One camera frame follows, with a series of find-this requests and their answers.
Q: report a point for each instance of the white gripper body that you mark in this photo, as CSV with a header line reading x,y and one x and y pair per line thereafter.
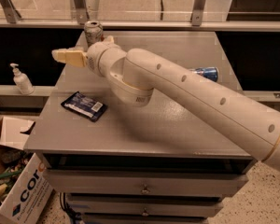
x,y
92,57

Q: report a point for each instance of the silver green 7up can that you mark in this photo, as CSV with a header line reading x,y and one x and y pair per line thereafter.
x,y
93,31

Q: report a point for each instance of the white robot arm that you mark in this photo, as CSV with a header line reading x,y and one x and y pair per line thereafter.
x,y
134,75

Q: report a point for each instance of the blue silver redbull can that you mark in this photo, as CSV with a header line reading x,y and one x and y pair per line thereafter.
x,y
207,72

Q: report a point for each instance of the dark blue snack packet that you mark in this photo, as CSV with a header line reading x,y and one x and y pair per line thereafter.
x,y
84,106

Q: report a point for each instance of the white pump soap bottle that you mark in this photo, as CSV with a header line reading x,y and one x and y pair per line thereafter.
x,y
21,80

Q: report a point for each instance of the white paper sheet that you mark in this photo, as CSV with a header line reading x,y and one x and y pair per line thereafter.
x,y
15,132

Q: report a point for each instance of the grey drawer cabinet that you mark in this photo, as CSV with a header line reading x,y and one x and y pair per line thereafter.
x,y
161,137

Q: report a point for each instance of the top grey drawer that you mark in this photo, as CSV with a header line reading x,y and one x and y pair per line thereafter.
x,y
138,183

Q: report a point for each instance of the grey drawer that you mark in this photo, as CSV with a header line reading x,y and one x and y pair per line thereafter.
x,y
144,206
138,183

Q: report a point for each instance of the lower grey drawer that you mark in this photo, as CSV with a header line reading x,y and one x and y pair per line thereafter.
x,y
144,206

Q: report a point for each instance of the white cardboard box with logo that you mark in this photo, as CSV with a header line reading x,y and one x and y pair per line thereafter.
x,y
28,196

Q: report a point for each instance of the metal railing post middle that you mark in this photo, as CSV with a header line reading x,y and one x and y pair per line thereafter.
x,y
81,11

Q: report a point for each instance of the metal railing post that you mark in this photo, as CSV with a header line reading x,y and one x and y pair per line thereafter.
x,y
197,12
81,11
11,14

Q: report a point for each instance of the metal railing post left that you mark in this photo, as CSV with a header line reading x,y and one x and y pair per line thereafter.
x,y
11,14

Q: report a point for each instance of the metal railing post right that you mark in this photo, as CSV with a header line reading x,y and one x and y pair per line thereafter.
x,y
197,12

